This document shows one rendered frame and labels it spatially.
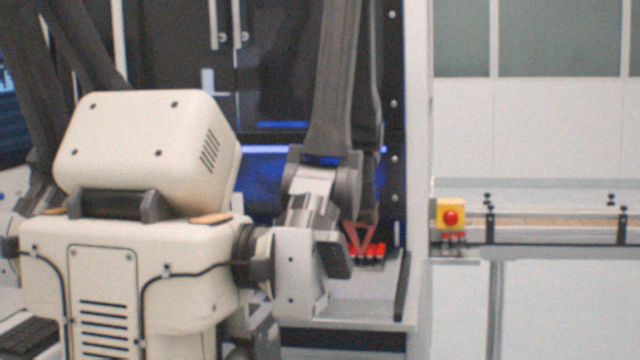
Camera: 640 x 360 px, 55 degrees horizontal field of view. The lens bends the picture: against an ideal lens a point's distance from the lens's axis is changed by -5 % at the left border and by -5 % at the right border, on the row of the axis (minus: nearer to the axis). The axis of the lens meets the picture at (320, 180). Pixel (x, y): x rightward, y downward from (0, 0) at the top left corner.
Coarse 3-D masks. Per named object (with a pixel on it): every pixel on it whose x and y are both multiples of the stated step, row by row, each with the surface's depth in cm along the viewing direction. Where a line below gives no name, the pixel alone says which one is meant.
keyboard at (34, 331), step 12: (24, 324) 144; (36, 324) 144; (48, 324) 144; (0, 336) 138; (12, 336) 138; (24, 336) 138; (36, 336) 138; (48, 336) 138; (0, 348) 133; (12, 348) 132; (24, 348) 132; (36, 348) 134; (48, 348) 137
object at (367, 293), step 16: (400, 256) 158; (368, 272) 157; (384, 272) 157; (336, 288) 148; (352, 288) 148; (368, 288) 147; (384, 288) 147; (336, 304) 134; (352, 304) 134; (368, 304) 133; (384, 304) 132
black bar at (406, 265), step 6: (408, 252) 165; (408, 258) 161; (402, 264) 157; (408, 264) 157; (402, 270) 153; (408, 270) 153; (402, 276) 149; (402, 282) 145; (402, 288) 142; (402, 294) 138; (396, 300) 135; (402, 300) 135; (396, 306) 132; (402, 306) 132; (396, 312) 129; (402, 312) 130; (396, 318) 129; (402, 318) 130
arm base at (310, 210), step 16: (288, 208) 83; (304, 208) 82; (320, 208) 82; (336, 208) 84; (288, 224) 80; (304, 224) 79; (320, 224) 80; (320, 240) 77; (336, 240) 77; (336, 256) 79; (336, 272) 82; (352, 272) 82
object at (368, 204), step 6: (372, 180) 126; (366, 186) 125; (372, 186) 126; (366, 192) 125; (372, 192) 126; (366, 198) 126; (372, 198) 127; (360, 204) 126; (366, 204) 126; (372, 204) 127; (378, 204) 132; (360, 210) 126; (366, 210) 126; (372, 210) 126; (366, 216) 124; (372, 216) 124
